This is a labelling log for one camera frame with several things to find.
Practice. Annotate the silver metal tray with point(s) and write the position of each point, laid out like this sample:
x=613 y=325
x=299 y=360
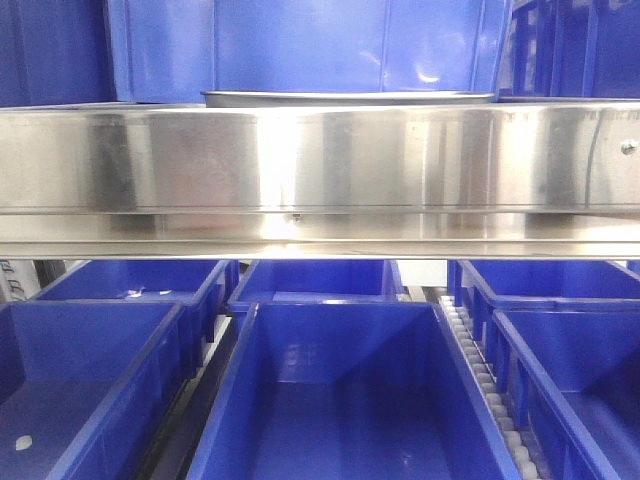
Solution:
x=257 y=99

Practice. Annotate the blue bin rear middle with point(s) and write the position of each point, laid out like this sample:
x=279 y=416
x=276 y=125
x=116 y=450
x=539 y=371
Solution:
x=315 y=281

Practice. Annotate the blue bin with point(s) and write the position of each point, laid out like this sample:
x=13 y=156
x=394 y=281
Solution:
x=315 y=281
x=572 y=381
x=350 y=391
x=84 y=386
x=202 y=286
x=481 y=286

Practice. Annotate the blue bin rear left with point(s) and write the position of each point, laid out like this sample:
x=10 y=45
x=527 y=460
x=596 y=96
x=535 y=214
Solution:
x=202 y=286

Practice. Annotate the blue bin lower middle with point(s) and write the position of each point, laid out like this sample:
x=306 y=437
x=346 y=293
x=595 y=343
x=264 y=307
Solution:
x=350 y=391

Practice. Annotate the blue bin rear right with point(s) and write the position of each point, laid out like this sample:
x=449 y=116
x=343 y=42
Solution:
x=481 y=286

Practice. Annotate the large blue crate upper middle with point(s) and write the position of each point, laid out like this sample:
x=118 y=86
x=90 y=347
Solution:
x=172 y=51

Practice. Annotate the blue bin lower left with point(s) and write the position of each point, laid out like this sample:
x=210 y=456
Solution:
x=84 y=386

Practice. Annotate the blue bin lower right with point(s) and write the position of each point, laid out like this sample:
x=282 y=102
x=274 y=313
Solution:
x=572 y=381

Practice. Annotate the white roller conveyor track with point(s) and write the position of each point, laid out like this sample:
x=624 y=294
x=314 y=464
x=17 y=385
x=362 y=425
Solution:
x=521 y=454

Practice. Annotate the blue crate upper left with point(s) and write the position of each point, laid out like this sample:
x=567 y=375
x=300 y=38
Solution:
x=54 y=52

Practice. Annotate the blue crate upper right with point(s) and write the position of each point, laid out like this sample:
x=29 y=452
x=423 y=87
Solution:
x=571 y=49

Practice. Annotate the stainless steel shelf front rail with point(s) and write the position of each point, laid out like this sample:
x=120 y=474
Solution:
x=479 y=180

